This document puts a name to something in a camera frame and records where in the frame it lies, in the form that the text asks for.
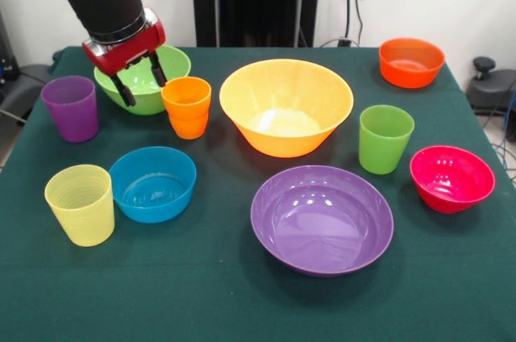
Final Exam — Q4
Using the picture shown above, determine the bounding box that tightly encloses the black electronic device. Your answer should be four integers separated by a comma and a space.
0, 10, 20, 91

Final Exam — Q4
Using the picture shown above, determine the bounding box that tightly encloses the purple bowl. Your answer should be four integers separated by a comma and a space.
250, 164, 395, 278

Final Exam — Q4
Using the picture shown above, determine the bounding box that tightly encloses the yellow cup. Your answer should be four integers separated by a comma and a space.
44, 164, 116, 248

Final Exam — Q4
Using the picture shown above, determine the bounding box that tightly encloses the pink bowl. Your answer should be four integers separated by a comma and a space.
410, 145, 497, 215

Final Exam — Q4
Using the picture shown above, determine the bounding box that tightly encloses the red-orange bowl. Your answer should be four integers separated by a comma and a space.
378, 37, 447, 90

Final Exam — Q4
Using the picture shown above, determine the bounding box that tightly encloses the purple cup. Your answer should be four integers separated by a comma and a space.
40, 75, 100, 144

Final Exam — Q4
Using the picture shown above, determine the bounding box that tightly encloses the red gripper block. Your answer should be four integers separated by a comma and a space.
81, 6, 169, 108

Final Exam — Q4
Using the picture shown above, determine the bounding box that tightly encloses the blue bowl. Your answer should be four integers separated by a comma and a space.
108, 146, 198, 224

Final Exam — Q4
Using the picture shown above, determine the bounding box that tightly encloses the green cup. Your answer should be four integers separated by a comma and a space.
358, 104, 416, 176

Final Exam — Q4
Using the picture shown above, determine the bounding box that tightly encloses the blue cable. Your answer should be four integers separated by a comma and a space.
493, 90, 516, 181

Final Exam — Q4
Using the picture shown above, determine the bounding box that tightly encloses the orange cup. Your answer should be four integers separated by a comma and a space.
160, 76, 213, 140

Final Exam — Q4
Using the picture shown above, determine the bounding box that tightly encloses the dark green tablecloth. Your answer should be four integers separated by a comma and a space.
0, 45, 516, 342

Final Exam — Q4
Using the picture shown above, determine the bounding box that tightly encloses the large yellow-orange bowl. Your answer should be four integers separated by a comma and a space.
218, 58, 355, 159

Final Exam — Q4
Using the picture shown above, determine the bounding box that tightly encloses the green bowl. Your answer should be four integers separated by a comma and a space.
93, 44, 193, 116

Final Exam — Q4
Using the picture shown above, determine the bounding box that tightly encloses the dark grey stand base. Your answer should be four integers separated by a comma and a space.
0, 62, 56, 125
466, 56, 516, 116

